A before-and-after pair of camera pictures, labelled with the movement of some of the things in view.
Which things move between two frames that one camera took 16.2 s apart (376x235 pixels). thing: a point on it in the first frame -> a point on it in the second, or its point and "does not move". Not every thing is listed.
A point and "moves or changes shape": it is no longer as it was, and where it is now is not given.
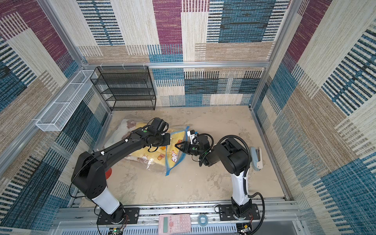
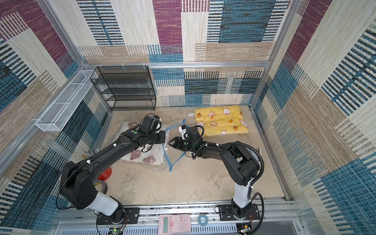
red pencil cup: (108, 173) does not move
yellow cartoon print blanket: (168, 156) -> (221, 120)
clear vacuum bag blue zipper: (159, 158) moves or changes shape
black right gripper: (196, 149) does not move
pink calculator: (174, 224) does not move
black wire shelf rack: (125, 88) does not move
